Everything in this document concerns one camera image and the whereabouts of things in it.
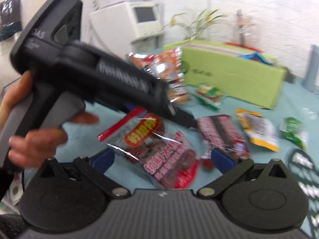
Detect person's left hand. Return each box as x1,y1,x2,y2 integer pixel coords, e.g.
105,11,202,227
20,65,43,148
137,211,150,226
0,71,100,168

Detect dark red striped snack pack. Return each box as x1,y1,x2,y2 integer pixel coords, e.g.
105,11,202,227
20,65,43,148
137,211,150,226
197,114,250,159

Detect yellow white snack packet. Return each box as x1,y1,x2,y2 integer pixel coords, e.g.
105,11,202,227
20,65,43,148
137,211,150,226
235,109,279,152

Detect teal heart-pattern tablecloth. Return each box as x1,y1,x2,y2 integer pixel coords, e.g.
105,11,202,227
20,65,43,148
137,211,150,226
24,47,319,238

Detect red dates snack bag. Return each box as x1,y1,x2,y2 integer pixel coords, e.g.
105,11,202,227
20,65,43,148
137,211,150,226
98,107,199,189

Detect green candy packet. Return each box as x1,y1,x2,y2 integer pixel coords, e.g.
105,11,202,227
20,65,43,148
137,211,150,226
280,117,309,151

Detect white appliance with screen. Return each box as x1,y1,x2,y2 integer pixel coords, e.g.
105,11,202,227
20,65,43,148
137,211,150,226
89,1,164,58

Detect green wrapped biscuit pack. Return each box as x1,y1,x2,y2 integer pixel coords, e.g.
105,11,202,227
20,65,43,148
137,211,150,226
195,84,223,110

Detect silver foil chips bag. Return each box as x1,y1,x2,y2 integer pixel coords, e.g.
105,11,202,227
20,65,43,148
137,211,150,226
126,47,189,104

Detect green cardboard storage box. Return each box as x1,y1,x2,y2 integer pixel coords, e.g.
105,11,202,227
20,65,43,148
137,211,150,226
163,39,286,109

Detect blue snack packet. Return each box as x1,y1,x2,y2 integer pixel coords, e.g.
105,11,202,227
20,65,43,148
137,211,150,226
239,52,274,66

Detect grey cylinder speaker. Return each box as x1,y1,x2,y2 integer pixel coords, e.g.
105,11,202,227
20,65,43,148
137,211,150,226
303,45,318,91

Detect red plastic basin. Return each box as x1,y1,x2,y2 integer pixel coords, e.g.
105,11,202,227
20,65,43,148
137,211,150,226
223,42,263,53

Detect glass pitcher with straw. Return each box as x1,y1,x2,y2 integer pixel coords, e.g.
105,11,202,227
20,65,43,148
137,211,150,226
234,10,261,48

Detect glass vase with plant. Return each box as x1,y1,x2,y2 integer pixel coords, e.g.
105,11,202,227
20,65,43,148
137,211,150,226
164,9,227,40

